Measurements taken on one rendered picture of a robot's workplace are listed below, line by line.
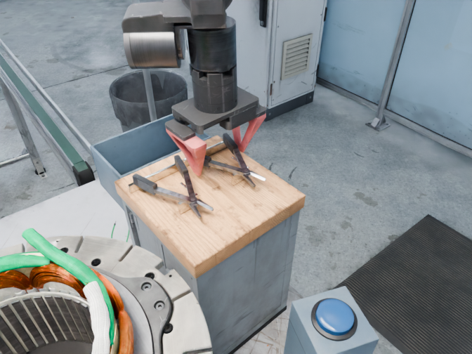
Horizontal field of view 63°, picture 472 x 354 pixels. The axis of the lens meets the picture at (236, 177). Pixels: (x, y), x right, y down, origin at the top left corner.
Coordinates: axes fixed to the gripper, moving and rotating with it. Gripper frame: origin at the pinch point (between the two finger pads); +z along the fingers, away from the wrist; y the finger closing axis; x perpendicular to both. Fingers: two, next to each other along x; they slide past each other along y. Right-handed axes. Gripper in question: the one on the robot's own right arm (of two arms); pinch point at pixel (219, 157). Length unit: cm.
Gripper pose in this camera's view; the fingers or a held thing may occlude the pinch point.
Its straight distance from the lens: 57.1
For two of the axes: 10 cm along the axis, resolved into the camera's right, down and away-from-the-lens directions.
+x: 6.5, 4.8, -5.9
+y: -7.6, 4.3, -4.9
